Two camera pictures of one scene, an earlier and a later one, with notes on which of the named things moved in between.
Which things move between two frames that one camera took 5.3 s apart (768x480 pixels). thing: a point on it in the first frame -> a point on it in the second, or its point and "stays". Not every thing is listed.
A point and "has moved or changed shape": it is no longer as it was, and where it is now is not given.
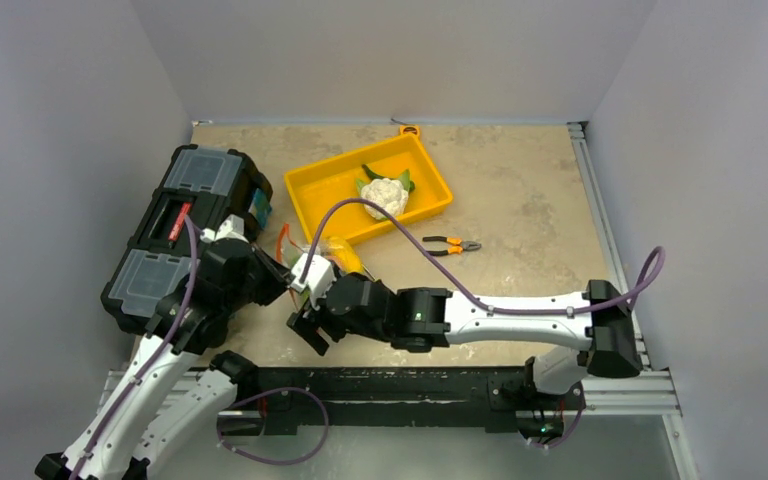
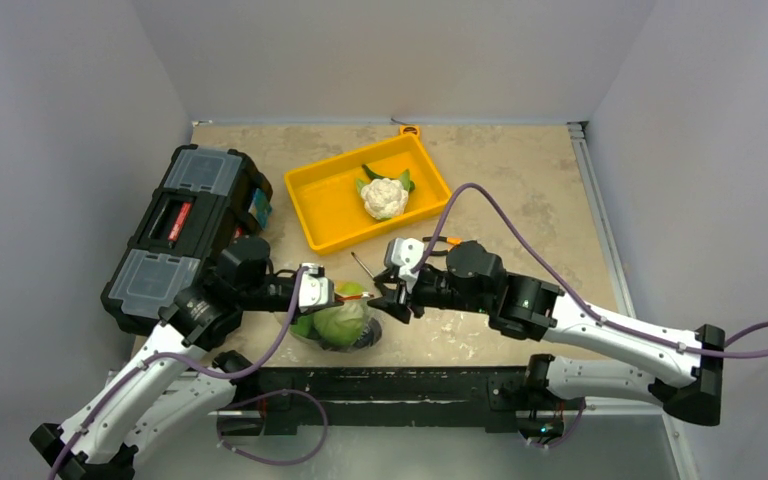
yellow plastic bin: (317, 188) stays
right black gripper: (317, 318) -> (399, 296)
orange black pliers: (458, 245) stays
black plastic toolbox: (206, 184) stays
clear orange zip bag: (334, 249) has moved or changed shape
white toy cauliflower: (392, 194) stays
